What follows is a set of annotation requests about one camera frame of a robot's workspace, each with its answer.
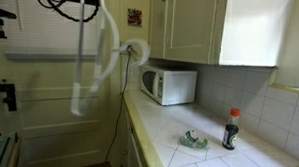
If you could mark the small side table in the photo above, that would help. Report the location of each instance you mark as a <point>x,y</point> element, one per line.
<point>2,151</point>

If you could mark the white door blind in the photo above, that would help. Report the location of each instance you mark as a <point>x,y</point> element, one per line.
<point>41,33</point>

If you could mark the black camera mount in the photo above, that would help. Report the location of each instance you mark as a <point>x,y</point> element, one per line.
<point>0,20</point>

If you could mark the white microwave oven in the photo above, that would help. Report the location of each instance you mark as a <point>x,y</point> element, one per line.
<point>176,86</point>

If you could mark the wall outlet with plugs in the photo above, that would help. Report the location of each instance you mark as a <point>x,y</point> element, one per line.
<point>131,50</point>

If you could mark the red floral wall picture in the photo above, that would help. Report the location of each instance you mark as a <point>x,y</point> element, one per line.
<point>134,17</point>

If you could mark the soy sauce bottle red cap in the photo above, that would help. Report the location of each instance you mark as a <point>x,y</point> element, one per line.
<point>231,133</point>

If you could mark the cream panel door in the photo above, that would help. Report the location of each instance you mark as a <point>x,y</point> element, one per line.
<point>45,100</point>

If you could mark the cream wall cabinet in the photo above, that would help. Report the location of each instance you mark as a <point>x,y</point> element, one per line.
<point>191,28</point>

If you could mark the cream base cabinet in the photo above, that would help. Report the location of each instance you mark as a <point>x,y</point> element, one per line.
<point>133,153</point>

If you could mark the crumpled clear plastic wrapper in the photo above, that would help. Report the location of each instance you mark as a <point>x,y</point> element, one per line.
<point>192,140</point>

